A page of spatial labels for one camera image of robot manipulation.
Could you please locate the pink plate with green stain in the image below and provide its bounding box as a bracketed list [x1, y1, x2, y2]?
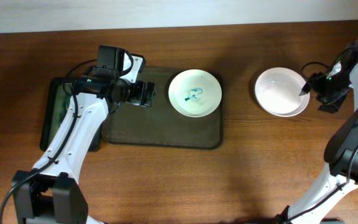
[254, 67, 310, 105]

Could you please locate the cream plate with green stain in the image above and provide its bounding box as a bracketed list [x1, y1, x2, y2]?
[168, 69, 223, 118]

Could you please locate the light grey plate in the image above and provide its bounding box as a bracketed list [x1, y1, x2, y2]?
[260, 99, 309, 118]

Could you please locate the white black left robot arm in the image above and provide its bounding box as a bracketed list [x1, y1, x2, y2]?
[9, 78, 156, 223]

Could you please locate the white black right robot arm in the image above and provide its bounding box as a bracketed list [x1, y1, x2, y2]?
[273, 40, 358, 224]

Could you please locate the dark brown serving tray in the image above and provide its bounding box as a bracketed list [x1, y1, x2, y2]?
[101, 67, 223, 150]

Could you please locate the black water tray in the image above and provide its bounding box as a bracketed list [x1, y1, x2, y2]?
[39, 77, 102, 152]

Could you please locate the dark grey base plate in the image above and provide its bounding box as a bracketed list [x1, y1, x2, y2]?
[320, 219, 345, 224]

